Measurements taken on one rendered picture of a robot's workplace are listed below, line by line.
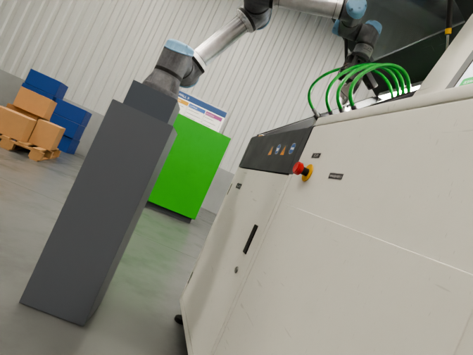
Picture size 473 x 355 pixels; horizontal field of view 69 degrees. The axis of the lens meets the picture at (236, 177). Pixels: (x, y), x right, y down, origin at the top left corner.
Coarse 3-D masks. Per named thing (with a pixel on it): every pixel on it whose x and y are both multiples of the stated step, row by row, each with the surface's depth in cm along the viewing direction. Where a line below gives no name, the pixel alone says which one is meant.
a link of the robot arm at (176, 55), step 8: (168, 40) 134; (176, 40) 133; (168, 48) 132; (176, 48) 132; (184, 48) 133; (160, 56) 134; (168, 56) 132; (176, 56) 132; (184, 56) 134; (192, 56) 139; (160, 64) 132; (168, 64) 132; (176, 64) 133; (184, 64) 135; (192, 64) 143; (176, 72) 133; (184, 72) 138
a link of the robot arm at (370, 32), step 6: (366, 24) 143; (372, 24) 141; (378, 24) 141; (360, 30) 141; (366, 30) 141; (372, 30) 141; (378, 30) 141; (360, 36) 142; (366, 36) 141; (372, 36) 141; (378, 36) 142; (360, 42) 142; (366, 42) 141; (372, 42) 141; (372, 48) 142
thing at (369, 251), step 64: (448, 64) 105; (320, 128) 98; (384, 128) 69; (448, 128) 53; (320, 192) 82; (384, 192) 61; (448, 192) 48; (320, 256) 70; (384, 256) 54; (448, 256) 44; (256, 320) 85; (320, 320) 62; (384, 320) 49; (448, 320) 40
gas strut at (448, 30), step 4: (448, 0) 114; (452, 0) 114; (448, 4) 115; (452, 4) 114; (448, 8) 115; (452, 8) 114; (448, 12) 115; (452, 12) 115; (448, 16) 115; (452, 16) 115; (448, 20) 115; (448, 24) 115; (448, 28) 115; (448, 32) 115; (448, 36) 116; (448, 40) 116; (448, 44) 116
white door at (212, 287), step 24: (240, 168) 165; (240, 192) 147; (264, 192) 119; (240, 216) 133; (264, 216) 110; (216, 240) 151; (240, 240) 121; (216, 264) 136; (240, 264) 112; (192, 288) 154; (216, 288) 124; (192, 312) 139; (216, 312) 113; (192, 336) 126; (216, 336) 105
